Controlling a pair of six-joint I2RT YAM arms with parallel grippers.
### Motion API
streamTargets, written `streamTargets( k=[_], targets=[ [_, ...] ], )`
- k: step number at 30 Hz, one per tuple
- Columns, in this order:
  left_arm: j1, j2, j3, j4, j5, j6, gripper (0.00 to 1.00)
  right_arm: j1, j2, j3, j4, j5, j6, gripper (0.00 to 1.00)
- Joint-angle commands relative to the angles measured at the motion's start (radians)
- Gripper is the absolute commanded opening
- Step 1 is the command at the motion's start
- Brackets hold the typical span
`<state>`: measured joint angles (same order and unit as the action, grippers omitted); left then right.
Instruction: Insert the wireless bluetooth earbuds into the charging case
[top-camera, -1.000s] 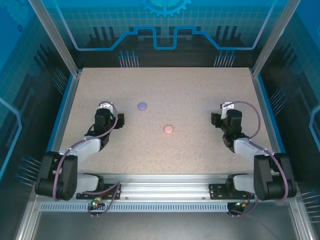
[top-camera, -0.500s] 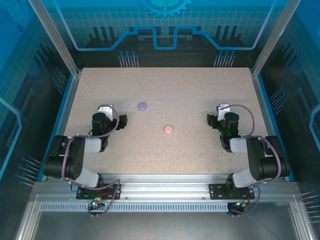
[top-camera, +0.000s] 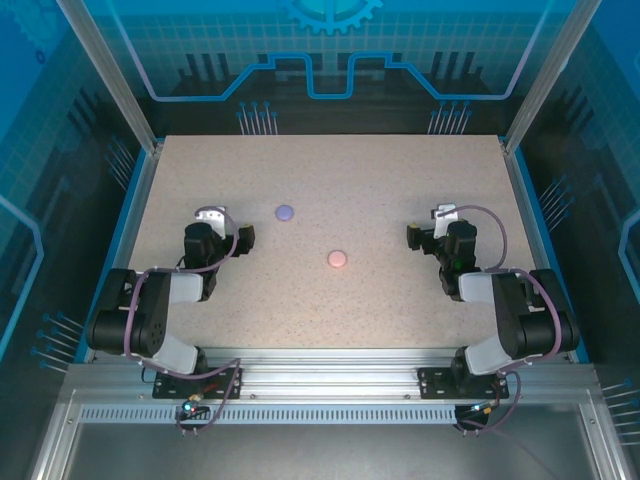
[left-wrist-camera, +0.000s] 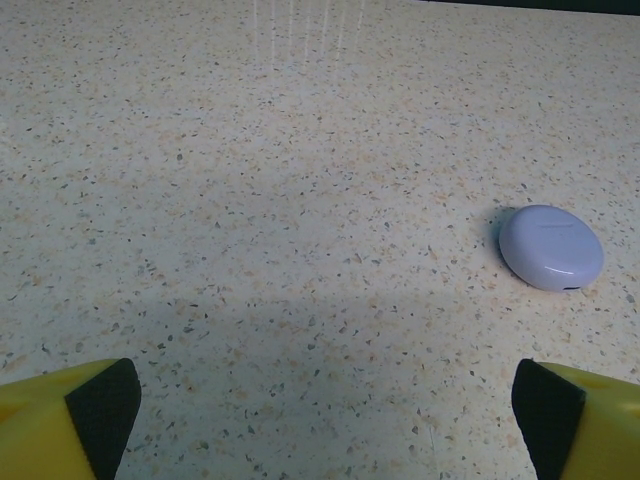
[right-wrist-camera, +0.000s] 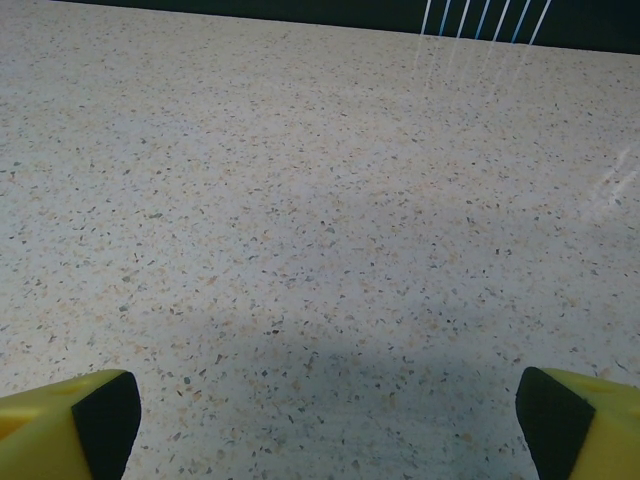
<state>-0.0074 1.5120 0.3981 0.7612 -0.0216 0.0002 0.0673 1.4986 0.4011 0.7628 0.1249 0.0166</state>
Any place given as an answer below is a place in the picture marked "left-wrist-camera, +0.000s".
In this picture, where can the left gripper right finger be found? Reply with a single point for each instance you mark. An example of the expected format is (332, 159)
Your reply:
(590, 425)

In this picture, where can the purple earbud charging case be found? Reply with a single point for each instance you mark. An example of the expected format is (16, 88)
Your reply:
(550, 247)

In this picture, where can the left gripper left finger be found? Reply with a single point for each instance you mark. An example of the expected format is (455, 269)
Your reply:
(50, 425)

